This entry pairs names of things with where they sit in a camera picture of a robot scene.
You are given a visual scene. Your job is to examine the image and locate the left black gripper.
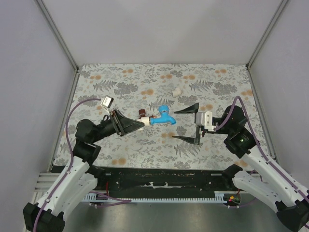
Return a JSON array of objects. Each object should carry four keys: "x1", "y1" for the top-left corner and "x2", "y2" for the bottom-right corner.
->
[{"x1": 91, "y1": 108, "x2": 144, "y2": 143}]

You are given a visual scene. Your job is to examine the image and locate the brown plastic water faucet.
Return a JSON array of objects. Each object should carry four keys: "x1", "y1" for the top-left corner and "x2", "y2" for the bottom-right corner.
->
[{"x1": 139, "y1": 109, "x2": 146, "y2": 118}]

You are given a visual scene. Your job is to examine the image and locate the white elbow fitting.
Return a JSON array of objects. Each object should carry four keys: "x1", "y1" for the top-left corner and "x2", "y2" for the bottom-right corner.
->
[{"x1": 137, "y1": 116, "x2": 150, "y2": 127}]

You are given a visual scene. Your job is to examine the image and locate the blue plastic water faucet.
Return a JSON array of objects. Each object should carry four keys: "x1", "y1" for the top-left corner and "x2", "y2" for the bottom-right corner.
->
[{"x1": 150, "y1": 105, "x2": 176, "y2": 125}]

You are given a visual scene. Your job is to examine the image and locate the white elbow fitting far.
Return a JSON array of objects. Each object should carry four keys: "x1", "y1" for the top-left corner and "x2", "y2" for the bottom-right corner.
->
[{"x1": 172, "y1": 87, "x2": 182, "y2": 98}]

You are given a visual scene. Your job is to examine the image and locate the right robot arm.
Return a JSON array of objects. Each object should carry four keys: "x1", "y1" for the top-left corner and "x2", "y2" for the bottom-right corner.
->
[{"x1": 178, "y1": 103, "x2": 309, "y2": 232}]

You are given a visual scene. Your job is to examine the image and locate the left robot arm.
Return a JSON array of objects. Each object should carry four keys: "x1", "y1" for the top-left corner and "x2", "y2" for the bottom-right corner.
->
[{"x1": 23, "y1": 110, "x2": 145, "y2": 232}]

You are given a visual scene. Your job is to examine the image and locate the floral patterned table mat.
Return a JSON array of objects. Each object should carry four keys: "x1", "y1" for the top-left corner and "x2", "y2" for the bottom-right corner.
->
[{"x1": 53, "y1": 64, "x2": 267, "y2": 171}]

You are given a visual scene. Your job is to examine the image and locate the green circuit board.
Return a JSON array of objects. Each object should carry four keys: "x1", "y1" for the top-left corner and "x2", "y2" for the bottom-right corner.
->
[{"x1": 228, "y1": 196, "x2": 241, "y2": 203}]

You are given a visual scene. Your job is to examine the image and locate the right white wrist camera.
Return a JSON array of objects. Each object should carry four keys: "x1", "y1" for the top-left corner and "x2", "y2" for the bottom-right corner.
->
[{"x1": 195, "y1": 111, "x2": 215, "y2": 131}]

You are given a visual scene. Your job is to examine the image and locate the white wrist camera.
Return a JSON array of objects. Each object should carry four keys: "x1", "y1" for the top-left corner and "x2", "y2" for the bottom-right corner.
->
[
  {"x1": 195, "y1": 111, "x2": 215, "y2": 131},
  {"x1": 100, "y1": 96, "x2": 114, "y2": 116}
]

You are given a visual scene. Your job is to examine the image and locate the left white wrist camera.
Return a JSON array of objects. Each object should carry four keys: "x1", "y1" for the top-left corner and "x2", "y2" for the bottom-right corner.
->
[{"x1": 100, "y1": 96, "x2": 114, "y2": 116}]

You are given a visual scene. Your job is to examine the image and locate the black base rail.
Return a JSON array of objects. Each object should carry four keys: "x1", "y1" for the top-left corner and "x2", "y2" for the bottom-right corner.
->
[{"x1": 95, "y1": 167, "x2": 237, "y2": 198}]

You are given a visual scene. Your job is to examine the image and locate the white slotted cable duct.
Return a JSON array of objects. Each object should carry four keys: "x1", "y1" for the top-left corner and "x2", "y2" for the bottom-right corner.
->
[{"x1": 81, "y1": 192, "x2": 228, "y2": 203}]

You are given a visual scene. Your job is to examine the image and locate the left aluminium frame post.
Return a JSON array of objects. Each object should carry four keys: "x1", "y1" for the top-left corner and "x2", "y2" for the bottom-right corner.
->
[{"x1": 34, "y1": 0, "x2": 80, "y2": 73}]

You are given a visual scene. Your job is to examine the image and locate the aluminium frame post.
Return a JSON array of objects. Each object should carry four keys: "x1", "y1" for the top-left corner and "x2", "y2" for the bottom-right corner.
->
[
  {"x1": 245, "y1": 0, "x2": 290, "y2": 70},
  {"x1": 34, "y1": 0, "x2": 80, "y2": 73}
]

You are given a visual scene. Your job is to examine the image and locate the right aluminium frame post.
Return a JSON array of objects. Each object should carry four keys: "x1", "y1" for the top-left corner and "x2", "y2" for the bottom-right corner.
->
[{"x1": 245, "y1": 0, "x2": 290, "y2": 70}]

